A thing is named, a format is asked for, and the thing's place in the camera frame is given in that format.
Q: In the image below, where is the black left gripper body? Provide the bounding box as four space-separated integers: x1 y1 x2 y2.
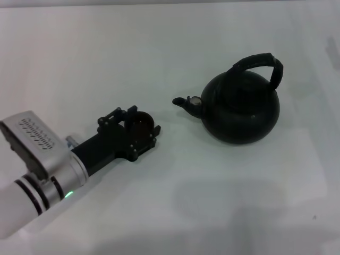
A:
70 124 134 176

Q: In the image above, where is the dark brown round teacup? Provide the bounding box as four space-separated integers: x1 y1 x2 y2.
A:
128 111 155 142

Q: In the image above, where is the black round teapot with handle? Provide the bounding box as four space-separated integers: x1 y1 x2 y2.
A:
172 52 285 146

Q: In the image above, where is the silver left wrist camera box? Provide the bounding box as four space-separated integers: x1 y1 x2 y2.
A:
0 109 72 179

